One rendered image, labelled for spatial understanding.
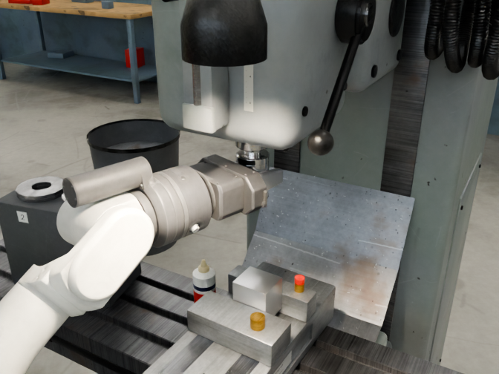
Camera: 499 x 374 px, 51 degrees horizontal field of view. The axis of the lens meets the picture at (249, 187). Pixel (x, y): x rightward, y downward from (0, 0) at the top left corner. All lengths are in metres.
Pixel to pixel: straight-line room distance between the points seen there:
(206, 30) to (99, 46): 6.46
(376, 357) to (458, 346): 1.54
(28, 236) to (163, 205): 0.48
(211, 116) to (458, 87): 0.54
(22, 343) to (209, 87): 0.32
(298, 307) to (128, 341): 0.30
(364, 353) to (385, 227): 0.28
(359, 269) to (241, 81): 0.60
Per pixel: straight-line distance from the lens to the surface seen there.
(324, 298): 0.92
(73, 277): 0.56
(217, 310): 0.82
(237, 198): 0.68
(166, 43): 0.65
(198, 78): 0.59
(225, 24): 0.42
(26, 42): 7.87
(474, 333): 2.54
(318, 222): 1.13
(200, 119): 0.60
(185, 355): 0.81
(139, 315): 1.01
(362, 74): 0.75
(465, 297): 2.75
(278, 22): 0.57
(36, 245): 1.05
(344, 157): 1.10
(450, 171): 1.05
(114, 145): 3.01
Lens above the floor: 1.54
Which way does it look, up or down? 25 degrees down
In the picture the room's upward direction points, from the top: straight up
